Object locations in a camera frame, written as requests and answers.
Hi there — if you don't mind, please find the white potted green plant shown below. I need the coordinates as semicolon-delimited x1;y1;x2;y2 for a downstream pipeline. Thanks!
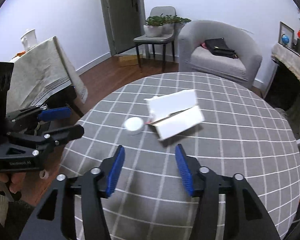
143;14;191;37

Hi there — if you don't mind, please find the blue globe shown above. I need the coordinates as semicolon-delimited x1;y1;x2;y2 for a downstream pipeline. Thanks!
281;34;289;47

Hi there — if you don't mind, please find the grey-green door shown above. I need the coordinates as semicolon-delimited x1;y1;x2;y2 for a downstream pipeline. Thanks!
101;0;145;56

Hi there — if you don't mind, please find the grey armchair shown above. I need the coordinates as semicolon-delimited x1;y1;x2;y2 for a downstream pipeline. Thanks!
178;20;262;88

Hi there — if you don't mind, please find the desk with beige cloth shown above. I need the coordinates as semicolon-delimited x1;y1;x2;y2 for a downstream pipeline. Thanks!
263;42;300;111

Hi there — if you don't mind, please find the picture frame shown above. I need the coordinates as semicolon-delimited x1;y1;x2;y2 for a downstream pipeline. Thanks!
278;22;294;49

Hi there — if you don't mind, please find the black handbag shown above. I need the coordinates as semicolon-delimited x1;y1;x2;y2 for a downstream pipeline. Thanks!
205;38;238;59

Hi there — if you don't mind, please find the grey dining chair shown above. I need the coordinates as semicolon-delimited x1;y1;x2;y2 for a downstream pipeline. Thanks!
133;6;176;72

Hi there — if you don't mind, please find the person's left hand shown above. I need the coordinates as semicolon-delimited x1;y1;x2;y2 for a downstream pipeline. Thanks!
0;168;27;202

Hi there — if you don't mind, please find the white cardboard box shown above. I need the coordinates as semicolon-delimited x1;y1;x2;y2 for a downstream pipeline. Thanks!
145;89;205;141

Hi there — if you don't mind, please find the white kettle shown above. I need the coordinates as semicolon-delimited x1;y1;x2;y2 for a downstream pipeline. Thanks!
20;29;38;51

